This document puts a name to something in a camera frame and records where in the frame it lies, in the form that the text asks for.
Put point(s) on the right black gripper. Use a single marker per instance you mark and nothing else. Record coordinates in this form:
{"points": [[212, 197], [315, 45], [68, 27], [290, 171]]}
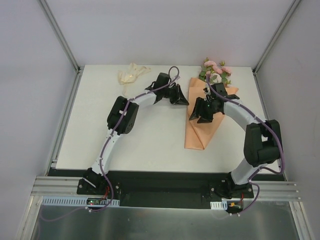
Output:
{"points": [[207, 107]]}

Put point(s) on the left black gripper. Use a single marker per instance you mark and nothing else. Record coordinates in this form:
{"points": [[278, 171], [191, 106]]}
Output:
{"points": [[174, 93]]}

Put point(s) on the pink fake flower stem four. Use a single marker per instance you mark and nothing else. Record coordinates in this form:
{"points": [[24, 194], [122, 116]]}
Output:
{"points": [[217, 78]]}

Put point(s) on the pink fake flower stem three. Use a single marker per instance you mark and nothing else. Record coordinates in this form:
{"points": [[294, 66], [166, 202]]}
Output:
{"points": [[228, 81]]}

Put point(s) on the pink fake flower stem two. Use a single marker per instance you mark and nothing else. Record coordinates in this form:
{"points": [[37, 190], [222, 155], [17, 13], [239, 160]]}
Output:
{"points": [[208, 67]]}

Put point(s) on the pink fake flower stem one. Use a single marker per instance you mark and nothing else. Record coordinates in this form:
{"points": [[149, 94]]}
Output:
{"points": [[225, 70]]}

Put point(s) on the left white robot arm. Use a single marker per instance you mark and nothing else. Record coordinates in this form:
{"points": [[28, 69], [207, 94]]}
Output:
{"points": [[120, 122]]}

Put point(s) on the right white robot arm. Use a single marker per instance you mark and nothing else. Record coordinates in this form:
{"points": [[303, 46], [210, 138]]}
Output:
{"points": [[262, 142]]}

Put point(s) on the cream ribbon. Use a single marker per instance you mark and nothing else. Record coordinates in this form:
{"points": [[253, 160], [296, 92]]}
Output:
{"points": [[129, 76]]}

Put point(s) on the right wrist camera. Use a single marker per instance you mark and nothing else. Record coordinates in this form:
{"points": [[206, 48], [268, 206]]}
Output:
{"points": [[207, 92]]}

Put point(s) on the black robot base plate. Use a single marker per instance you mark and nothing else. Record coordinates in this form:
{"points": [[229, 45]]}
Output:
{"points": [[181, 190]]}

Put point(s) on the right white cable duct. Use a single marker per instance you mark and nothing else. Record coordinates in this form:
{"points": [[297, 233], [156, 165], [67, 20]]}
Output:
{"points": [[219, 205]]}

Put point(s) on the white cable duct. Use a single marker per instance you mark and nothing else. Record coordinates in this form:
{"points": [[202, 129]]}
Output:
{"points": [[78, 202], [219, 205]]}

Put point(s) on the left white cable duct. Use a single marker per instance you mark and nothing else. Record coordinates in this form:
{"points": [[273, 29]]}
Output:
{"points": [[78, 202]]}

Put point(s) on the right aluminium frame post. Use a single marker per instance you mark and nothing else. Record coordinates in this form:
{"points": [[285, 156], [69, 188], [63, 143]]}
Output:
{"points": [[276, 35]]}

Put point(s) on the aluminium frame post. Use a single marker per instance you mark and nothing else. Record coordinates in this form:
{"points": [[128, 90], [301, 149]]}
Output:
{"points": [[59, 34], [276, 35]]}

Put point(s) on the left aluminium frame post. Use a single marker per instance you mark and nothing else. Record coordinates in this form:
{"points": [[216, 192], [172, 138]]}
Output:
{"points": [[59, 34]]}

